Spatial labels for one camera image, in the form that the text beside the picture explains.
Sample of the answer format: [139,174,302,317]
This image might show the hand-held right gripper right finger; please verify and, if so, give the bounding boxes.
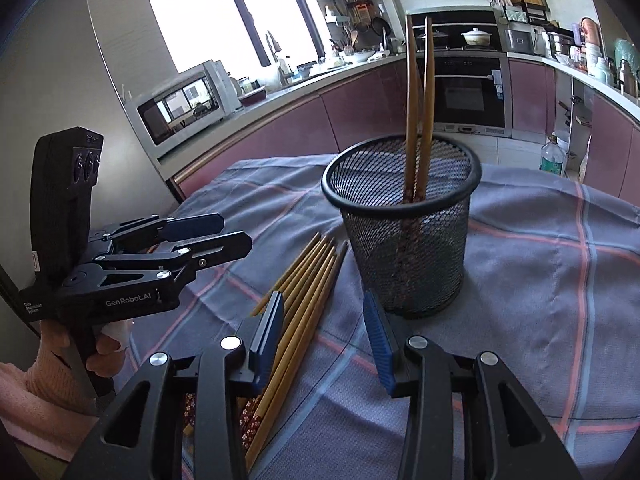
[362,290,583,480]

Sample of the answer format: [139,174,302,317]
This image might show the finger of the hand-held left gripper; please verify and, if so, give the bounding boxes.
[62,231,252,292]
[90,212,224,257]

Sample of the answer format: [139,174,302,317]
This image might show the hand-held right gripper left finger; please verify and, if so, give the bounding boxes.
[62,290,286,480]

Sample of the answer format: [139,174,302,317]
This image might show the bundle of wooden chopsticks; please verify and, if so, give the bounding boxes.
[182,231,349,468]

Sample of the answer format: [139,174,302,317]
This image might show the black mesh utensil holder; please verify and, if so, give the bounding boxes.
[321,134,482,319]

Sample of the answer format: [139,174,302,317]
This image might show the floral-end wooden chopstick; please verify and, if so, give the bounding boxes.
[402,14,419,201]
[415,16,436,201]

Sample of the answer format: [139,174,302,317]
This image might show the person's left forearm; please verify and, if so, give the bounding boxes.
[0,320,101,461]

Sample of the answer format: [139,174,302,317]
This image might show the person's left hand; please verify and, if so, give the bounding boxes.
[84,320,134,377]

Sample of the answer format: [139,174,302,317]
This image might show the silver microwave oven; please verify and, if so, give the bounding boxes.
[124,60,242,161]

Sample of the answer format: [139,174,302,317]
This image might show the purple kitchen base cabinets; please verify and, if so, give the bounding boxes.
[160,52,436,201]

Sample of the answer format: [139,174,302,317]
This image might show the grey plaid tablecloth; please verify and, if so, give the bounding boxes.
[127,152,640,480]

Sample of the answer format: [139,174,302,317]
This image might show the chrome kitchen faucet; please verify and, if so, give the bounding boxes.
[264,30,284,67]

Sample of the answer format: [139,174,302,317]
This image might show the kitchen window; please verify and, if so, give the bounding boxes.
[139,0,331,73]

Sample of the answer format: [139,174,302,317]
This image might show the clear plastic bottle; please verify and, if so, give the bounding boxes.
[540,135,566,176]

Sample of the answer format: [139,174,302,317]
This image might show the black built-in oven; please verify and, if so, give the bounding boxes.
[432,52,513,138]

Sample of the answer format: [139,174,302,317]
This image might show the black pan with glass lid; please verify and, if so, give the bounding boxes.
[415,30,451,51]

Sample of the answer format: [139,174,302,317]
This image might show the white ceramic pot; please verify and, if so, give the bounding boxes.
[461,27,494,47]

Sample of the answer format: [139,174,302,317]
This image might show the square metal container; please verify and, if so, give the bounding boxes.
[506,27,537,55]

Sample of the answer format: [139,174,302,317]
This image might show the stainless steel pot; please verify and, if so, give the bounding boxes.
[545,30,576,58]

